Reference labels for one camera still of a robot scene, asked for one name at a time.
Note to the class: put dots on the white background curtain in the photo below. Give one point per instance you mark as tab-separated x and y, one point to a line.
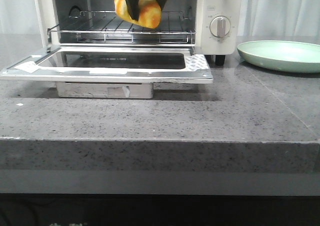
257	17

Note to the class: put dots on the white glass oven door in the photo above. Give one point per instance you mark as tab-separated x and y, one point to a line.
82	71

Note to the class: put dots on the light green round plate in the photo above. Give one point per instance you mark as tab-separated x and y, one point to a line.
283	56

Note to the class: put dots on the metal wire oven rack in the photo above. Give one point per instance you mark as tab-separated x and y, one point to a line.
106	27

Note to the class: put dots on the white Toshiba toaster oven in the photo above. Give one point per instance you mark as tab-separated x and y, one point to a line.
52	12

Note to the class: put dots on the orange striped croissant bread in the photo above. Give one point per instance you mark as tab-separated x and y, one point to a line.
149	13

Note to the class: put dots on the lower beige timer knob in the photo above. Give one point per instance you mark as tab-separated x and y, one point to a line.
220	26

